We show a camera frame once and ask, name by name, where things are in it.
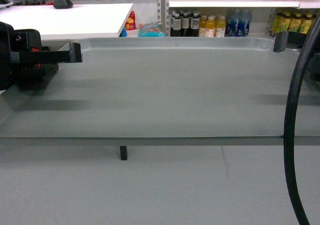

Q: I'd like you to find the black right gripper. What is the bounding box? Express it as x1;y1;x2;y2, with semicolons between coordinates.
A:
273;31;320;81

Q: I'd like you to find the grey-green serving tray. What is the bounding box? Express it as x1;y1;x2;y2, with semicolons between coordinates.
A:
0;36;320;146

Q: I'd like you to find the blue drink bottle right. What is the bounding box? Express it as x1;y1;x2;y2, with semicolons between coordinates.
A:
237;9;252;37

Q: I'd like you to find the yellow juice bottle front right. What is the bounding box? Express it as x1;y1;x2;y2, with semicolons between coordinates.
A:
215;15;226;38

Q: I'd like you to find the yellow juice bottle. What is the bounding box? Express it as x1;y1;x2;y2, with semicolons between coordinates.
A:
198;15;208;37
205;15;216;38
215;15;226;38

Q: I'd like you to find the yellow juice bottle front centre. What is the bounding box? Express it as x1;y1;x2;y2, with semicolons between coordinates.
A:
205;15;216;38

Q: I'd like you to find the blue snack bag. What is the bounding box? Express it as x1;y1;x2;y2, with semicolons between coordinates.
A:
138;22;166;38

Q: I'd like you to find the blue drink bottle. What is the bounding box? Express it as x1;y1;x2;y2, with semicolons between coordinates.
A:
226;9;240;37
237;9;252;37

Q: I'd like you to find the blue drink bottle left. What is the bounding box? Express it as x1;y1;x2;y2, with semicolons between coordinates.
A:
226;9;240;37

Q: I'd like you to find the black table leg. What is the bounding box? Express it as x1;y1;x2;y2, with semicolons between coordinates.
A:
119;146;128;161

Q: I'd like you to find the dark tea bottle middle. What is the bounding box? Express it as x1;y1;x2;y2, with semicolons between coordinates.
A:
181;12;190;37

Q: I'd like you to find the black thick cable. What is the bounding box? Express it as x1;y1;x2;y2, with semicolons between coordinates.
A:
283;12;320;225

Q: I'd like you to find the yellow lemon tea bottle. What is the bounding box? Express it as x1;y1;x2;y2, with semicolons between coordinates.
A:
298;13;312;34

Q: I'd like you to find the dark tea bottle blue label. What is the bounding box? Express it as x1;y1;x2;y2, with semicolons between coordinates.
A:
190;12;200;37

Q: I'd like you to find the yellow juice bottle back left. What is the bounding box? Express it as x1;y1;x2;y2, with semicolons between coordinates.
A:
198;15;208;37

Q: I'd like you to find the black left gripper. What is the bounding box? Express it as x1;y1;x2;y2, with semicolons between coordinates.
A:
0;22;83;91

